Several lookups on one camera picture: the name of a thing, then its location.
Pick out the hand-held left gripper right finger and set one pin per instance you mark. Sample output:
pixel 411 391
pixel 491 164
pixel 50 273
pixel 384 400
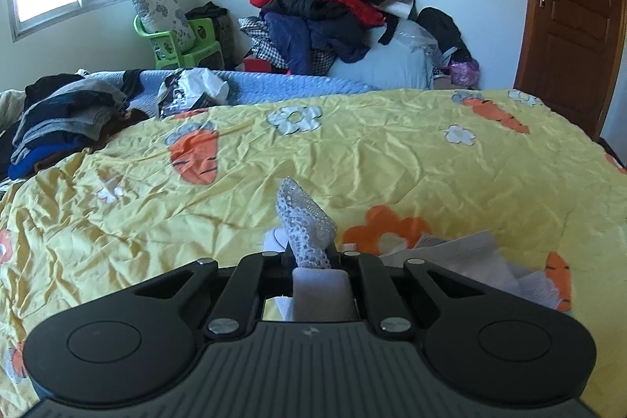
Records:
pixel 370 290

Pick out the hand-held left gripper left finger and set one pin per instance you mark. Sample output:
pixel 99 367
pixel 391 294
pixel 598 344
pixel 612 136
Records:
pixel 245 286

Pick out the white lace garment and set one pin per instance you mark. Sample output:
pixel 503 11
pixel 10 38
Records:
pixel 303 222

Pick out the light grey garment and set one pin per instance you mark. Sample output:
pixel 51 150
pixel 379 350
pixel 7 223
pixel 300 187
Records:
pixel 455 256

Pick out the stack of folded clothes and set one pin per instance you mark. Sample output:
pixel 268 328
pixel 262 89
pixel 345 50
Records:
pixel 63 119

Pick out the pile of mixed clothes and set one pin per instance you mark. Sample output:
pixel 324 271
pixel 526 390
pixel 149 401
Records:
pixel 313 36

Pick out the yellow carrot-print blanket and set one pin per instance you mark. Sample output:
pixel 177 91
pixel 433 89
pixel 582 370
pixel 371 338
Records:
pixel 343 153

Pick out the pale blue quilted bedspread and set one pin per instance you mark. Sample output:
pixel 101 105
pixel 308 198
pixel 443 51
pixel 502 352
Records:
pixel 274 85

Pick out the crumpled plastic bag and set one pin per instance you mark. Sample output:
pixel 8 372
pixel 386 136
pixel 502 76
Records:
pixel 196 87

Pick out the red box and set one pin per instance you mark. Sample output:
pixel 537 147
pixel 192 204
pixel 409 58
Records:
pixel 257 65

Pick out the pale blue covered furniture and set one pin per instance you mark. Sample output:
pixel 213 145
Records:
pixel 392 65

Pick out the pink bag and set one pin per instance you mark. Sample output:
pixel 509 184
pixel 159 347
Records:
pixel 464 73

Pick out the green plastic chair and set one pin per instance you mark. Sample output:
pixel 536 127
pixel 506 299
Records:
pixel 205 31

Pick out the black backpack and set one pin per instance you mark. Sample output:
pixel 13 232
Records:
pixel 441 26

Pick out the dark bag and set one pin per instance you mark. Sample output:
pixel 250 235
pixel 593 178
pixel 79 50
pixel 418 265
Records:
pixel 208 12

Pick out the floral pillow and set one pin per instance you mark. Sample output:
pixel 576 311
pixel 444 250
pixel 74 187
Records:
pixel 161 6

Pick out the brown wooden door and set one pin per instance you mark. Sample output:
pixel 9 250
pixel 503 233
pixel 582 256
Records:
pixel 573 31

